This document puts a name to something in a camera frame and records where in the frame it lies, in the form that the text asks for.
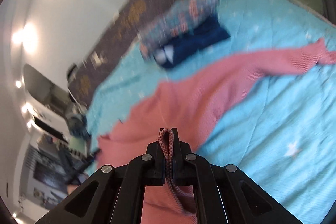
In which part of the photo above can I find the dark deer pattern bedsheet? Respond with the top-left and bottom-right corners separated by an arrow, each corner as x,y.
68,0 -> 176,107

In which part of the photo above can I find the pink knit garment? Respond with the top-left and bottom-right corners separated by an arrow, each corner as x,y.
98,39 -> 335,223

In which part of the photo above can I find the floral patterned folded garment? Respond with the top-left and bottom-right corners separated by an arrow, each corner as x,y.
137,0 -> 220,59

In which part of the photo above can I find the light blue star blanket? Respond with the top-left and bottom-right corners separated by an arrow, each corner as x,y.
86,0 -> 335,223

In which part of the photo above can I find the navy blue star garment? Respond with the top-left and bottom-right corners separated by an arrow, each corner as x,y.
153,15 -> 231,69

